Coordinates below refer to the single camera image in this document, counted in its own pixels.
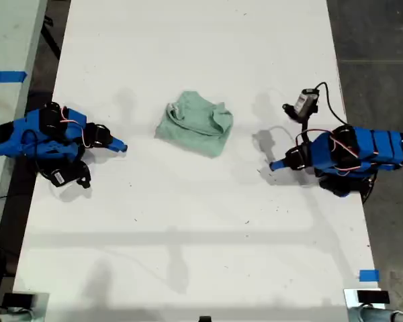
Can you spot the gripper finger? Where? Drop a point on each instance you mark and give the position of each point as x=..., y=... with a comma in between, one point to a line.
x=282, y=164
x=115, y=144

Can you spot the pale green T-shirt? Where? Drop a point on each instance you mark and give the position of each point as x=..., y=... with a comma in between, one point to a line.
x=194, y=131

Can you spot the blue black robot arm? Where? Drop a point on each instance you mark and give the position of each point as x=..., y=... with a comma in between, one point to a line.
x=16, y=137
x=376, y=144

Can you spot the long blue tape strip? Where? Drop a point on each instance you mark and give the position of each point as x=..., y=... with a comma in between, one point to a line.
x=6, y=76

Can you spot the black stand leg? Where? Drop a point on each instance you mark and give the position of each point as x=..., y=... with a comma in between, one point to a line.
x=50, y=37

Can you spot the pale side table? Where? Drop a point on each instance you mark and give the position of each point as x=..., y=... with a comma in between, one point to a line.
x=6, y=33

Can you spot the blue tape square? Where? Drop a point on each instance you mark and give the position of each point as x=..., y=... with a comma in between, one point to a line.
x=369, y=275

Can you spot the silver mounting plate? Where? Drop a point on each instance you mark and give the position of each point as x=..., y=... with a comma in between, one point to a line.
x=351, y=296
x=42, y=308

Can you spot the small black box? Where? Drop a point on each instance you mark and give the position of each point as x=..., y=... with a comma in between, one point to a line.
x=18, y=299
x=372, y=296

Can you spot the small black clamp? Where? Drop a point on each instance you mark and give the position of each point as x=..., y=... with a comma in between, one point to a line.
x=205, y=319

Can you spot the black camera stalk gripper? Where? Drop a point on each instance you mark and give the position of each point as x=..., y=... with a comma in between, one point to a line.
x=305, y=125

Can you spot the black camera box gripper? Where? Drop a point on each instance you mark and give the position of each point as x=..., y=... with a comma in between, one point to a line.
x=64, y=176
x=304, y=102

